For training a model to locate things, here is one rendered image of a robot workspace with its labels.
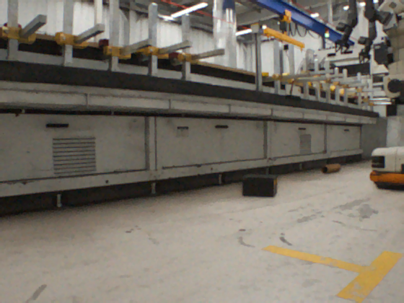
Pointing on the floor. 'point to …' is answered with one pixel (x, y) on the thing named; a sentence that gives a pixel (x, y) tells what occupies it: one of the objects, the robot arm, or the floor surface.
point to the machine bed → (150, 141)
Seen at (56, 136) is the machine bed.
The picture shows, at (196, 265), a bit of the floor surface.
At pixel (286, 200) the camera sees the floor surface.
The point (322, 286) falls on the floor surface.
